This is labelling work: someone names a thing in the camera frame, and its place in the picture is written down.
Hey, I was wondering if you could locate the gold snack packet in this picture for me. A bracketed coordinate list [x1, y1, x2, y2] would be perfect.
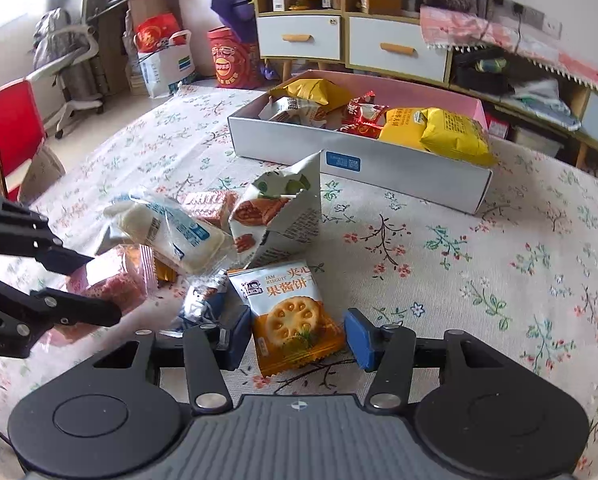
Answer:
[139, 245, 180, 283]

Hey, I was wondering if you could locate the orange biscuit packet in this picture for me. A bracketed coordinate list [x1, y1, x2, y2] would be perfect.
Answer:
[227, 260, 347, 378]

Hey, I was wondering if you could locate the grey office chair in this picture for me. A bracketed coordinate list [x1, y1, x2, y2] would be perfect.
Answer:
[31, 0, 104, 140]

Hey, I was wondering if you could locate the large yellow snack packet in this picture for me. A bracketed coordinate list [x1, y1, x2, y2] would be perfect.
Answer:
[379, 106, 497, 168]

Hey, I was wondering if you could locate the white and blue shopping bag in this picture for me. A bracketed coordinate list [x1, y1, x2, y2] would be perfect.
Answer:
[138, 30, 197, 100]

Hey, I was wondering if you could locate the pink cake packet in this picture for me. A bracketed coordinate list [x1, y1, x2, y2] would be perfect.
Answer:
[39, 244, 157, 346]

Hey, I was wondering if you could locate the red printed barrel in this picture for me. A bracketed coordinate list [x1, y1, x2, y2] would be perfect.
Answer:
[207, 26, 266, 89]

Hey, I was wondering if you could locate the pink and white cardboard box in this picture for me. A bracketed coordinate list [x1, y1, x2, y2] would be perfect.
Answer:
[227, 70, 495, 216]

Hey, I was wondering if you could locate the white bread packet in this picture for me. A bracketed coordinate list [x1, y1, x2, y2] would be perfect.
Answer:
[96, 187, 235, 276]

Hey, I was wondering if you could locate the white drawer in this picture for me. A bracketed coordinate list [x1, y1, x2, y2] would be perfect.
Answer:
[255, 14, 342, 61]
[348, 16, 452, 83]

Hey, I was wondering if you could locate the wooden cabinet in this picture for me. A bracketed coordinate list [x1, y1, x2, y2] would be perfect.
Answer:
[251, 0, 598, 168]

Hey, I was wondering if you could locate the red chair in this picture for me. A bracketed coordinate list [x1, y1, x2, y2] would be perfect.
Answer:
[0, 80, 48, 202]

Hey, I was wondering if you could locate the red box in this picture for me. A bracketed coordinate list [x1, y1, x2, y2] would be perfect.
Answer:
[484, 110, 510, 138]

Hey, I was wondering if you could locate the clear plastic box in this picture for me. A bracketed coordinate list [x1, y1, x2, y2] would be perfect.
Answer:
[509, 125, 565, 158]

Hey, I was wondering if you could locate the pile of folded cloths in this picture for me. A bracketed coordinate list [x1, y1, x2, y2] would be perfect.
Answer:
[509, 77, 582, 132]

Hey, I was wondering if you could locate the purple plush toy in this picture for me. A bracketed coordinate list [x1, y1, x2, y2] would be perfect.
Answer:
[210, 0, 280, 81]

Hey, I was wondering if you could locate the black bag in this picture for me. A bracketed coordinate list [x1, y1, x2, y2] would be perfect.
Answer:
[452, 47, 515, 96]

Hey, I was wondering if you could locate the pink patterned cloth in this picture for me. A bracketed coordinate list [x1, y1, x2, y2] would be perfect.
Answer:
[419, 4, 598, 106]

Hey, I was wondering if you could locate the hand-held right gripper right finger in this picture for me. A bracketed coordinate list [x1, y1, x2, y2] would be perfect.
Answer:
[343, 308, 522, 413]

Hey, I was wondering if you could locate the red gift bag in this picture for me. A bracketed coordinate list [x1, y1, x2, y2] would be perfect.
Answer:
[134, 14, 180, 53]

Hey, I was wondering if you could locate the clear brown crisp packet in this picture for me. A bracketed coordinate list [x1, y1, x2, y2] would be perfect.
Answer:
[179, 190, 240, 233]

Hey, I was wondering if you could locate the floral tablecloth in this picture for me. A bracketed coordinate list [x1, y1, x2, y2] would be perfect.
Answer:
[0, 82, 598, 480]

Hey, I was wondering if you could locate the red and yellow snack packet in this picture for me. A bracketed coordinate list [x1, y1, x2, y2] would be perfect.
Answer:
[346, 91, 387, 123]

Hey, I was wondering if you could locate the white pastry snack packet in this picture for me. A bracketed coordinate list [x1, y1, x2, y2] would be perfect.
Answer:
[228, 150, 324, 271]

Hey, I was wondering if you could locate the wall power socket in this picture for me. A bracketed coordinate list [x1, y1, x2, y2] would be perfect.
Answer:
[493, 0, 563, 38]

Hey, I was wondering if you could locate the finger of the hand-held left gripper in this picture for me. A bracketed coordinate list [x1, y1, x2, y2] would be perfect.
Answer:
[0, 270, 124, 359]
[0, 192, 96, 277]

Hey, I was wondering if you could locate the white nut snack packet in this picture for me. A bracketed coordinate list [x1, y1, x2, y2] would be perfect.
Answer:
[171, 270, 252, 333]

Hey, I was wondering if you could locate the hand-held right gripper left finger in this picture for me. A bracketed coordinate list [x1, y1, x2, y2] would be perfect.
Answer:
[91, 305, 252, 415]

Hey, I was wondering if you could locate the wooden desk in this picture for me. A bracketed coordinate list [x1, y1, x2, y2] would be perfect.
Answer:
[86, 0, 182, 96]

